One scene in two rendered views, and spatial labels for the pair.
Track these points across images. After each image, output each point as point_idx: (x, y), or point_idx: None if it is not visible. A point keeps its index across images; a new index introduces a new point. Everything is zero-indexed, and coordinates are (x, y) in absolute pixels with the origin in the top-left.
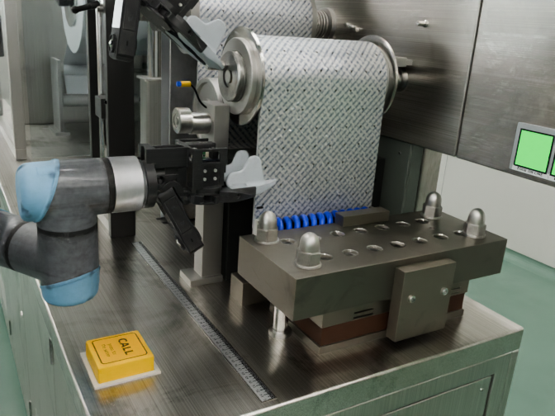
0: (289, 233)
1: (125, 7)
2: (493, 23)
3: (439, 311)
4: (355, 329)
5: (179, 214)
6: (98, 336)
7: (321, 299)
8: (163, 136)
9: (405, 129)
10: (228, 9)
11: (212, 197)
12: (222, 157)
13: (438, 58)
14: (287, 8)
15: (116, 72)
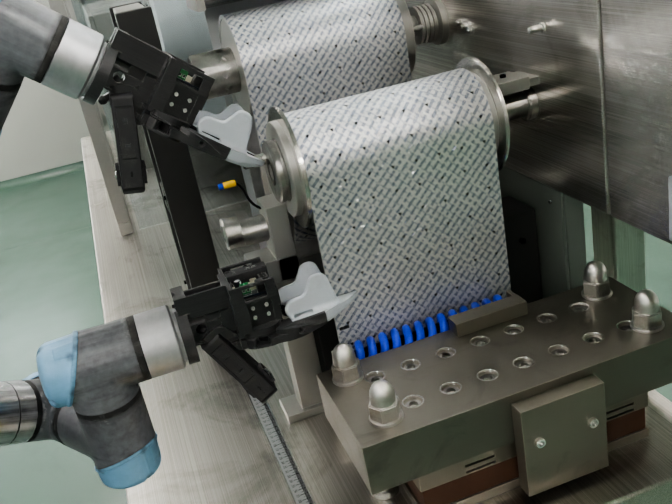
0: (381, 359)
1: (118, 135)
2: (617, 32)
3: (594, 447)
4: (474, 484)
5: (235, 362)
6: None
7: (406, 463)
8: (254, 211)
9: (549, 171)
10: (281, 56)
11: (269, 338)
12: (269, 289)
13: (566, 76)
14: (365, 28)
15: (167, 160)
